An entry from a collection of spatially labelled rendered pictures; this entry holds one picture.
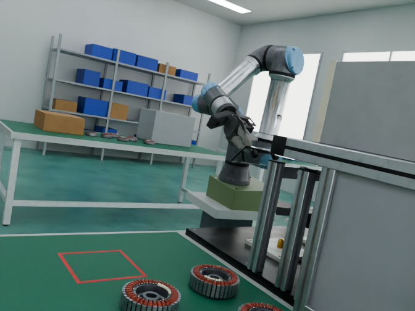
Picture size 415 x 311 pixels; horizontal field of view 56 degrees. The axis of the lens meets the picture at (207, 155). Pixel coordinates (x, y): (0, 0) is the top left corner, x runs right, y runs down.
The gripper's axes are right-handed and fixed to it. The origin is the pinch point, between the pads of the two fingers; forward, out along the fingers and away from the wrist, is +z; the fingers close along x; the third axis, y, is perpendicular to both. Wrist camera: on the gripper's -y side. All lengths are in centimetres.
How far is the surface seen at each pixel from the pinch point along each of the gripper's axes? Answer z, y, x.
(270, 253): 30.2, -0.4, 14.1
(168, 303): 46, -44, 5
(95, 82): -525, 146, 271
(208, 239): 17.4, -11.3, 22.8
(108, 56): -550, 161, 228
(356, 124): 28.2, -3.7, -30.0
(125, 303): 43, -50, 8
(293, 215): 35.8, -13.3, -8.0
